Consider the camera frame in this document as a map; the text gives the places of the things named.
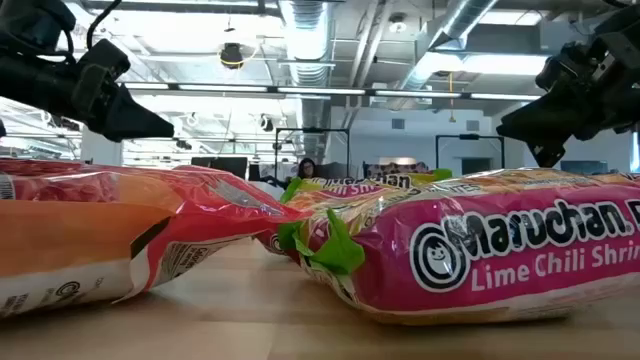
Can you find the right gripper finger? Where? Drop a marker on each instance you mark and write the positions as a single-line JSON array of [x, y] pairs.
[[535, 130]]

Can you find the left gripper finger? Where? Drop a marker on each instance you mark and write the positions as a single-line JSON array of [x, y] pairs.
[[135, 122]]

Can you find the orange Saucy Noods pack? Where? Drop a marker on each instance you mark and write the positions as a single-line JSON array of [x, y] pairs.
[[100, 225]]

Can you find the Maruchan lime chili shrimp pack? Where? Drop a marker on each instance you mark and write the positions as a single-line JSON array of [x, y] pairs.
[[500, 250], [360, 187]]

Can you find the white pillar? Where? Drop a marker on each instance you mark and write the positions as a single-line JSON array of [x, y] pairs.
[[102, 147]]

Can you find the rectangular ceiling light panel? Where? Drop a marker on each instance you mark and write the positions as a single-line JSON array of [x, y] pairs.
[[500, 65]]

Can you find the black computer monitors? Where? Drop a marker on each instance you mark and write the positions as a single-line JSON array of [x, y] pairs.
[[225, 167]]

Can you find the person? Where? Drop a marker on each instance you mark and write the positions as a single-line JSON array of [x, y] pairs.
[[306, 169]]

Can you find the long LED strip light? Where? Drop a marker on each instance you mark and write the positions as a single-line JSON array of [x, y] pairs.
[[320, 90]]

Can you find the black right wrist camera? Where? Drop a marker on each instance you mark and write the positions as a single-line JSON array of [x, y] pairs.
[[555, 70]]

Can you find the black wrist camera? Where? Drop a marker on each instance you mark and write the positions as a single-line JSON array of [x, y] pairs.
[[102, 57], [555, 70]]

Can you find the black metal frame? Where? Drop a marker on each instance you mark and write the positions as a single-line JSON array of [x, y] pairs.
[[310, 130], [470, 136]]

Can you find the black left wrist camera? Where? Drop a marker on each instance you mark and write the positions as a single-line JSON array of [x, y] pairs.
[[102, 57]]

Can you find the black hanging ceiling camera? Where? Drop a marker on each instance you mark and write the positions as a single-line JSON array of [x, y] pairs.
[[231, 54]]

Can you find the silver round air duct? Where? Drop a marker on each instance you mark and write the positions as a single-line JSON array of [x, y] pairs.
[[460, 20], [305, 40]]

